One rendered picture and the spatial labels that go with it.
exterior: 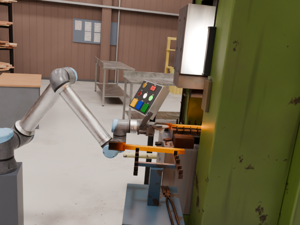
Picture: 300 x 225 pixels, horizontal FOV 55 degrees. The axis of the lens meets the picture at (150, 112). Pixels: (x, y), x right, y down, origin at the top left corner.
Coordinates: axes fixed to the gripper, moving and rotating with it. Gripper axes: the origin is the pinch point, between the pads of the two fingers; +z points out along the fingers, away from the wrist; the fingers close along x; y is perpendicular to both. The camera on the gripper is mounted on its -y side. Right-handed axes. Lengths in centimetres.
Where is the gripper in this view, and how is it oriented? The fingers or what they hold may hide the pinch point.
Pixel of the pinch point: (167, 125)
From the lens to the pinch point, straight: 193.5
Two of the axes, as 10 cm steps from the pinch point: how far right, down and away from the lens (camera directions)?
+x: 0.7, 2.4, -9.7
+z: 10.0, 0.5, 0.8
